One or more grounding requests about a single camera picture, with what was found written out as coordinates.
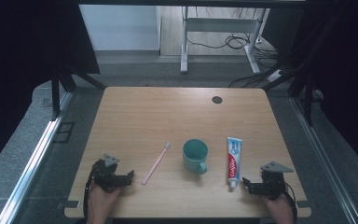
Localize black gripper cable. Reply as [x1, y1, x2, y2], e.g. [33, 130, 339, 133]
[282, 182, 298, 223]
[83, 166, 97, 218]

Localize white red toothpaste tube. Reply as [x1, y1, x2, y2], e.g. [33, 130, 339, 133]
[227, 136, 243, 189]

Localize person's left hand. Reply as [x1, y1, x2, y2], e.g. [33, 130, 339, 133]
[87, 181, 124, 217]

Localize aluminium floor rail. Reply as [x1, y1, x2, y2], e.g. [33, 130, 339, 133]
[0, 90, 75, 224]
[290, 96, 358, 224]

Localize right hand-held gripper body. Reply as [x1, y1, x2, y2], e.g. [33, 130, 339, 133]
[260, 161, 295, 201]

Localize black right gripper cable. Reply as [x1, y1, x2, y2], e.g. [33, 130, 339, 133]
[282, 182, 298, 223]

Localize person's right hand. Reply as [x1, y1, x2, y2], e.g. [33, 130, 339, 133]
[262, 193, 294, 218]

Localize black metal stand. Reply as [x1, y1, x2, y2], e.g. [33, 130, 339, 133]
[50, 66, 107, 121]
[262, 66, 317, 127]

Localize black curtain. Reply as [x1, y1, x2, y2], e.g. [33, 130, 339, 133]
[262, 0, 358, 181]
[0, 0, 101, 179]

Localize pink toothbrush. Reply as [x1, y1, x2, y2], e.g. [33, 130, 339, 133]
[141, 141, 172, 186]

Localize teal cup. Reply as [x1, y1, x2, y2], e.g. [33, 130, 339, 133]
[182, 138, 210, 175]

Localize white power strip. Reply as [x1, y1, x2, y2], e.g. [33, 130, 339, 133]
[267, 69, 285, 83]

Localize white desk frame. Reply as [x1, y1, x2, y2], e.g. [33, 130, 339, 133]
[180, 6, 269, 75]

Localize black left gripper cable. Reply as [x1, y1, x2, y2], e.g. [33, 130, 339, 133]
[83, 166, 97, 218]

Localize black floor cables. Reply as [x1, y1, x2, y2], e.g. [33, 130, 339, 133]
[186, 7, 282, 89]

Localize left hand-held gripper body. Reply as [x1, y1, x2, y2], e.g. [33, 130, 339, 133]
[89, 153, 124, 193]

